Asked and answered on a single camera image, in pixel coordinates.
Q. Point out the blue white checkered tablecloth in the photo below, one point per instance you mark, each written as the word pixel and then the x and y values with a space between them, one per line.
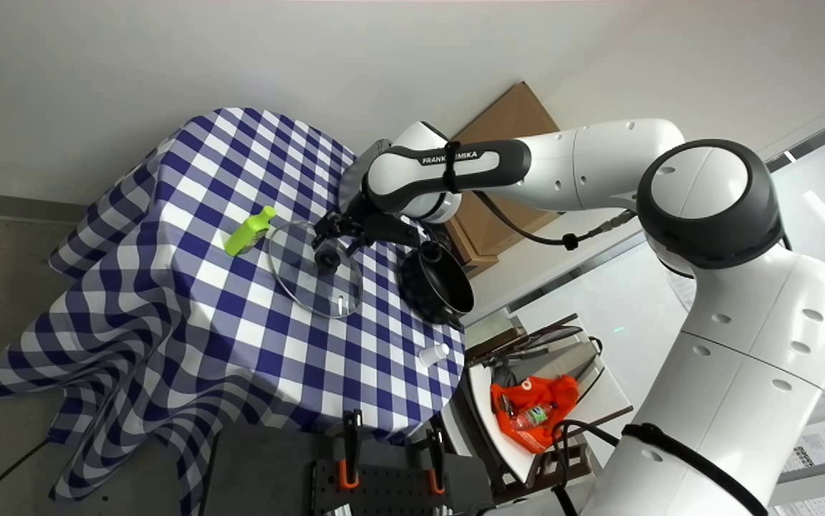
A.
pixel 241 333

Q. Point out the black cooking pot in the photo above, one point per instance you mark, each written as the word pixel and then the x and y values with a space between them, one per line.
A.
pixel 438 283

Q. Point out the plastic drink bottle green label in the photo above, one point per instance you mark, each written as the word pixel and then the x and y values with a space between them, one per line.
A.
pixel 534 416

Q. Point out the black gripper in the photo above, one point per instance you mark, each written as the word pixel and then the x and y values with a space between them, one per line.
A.
pixel 383 222

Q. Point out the small white bottle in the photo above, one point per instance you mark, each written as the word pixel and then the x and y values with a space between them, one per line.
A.
pixel 433 354

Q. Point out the large brown cardboard box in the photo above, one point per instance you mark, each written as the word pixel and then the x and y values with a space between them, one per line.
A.
pixel 501 124

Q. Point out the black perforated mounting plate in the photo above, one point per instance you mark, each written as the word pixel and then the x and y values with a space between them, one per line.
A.
pixel 385 489

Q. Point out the glass lid with black knob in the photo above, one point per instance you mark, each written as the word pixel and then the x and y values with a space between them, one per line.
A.
pixel 303 275

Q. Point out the orange bag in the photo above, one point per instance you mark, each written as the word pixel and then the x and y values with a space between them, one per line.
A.
pixel 531 412

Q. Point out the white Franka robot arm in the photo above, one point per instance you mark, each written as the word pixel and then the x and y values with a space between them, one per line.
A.
pixel 718 382

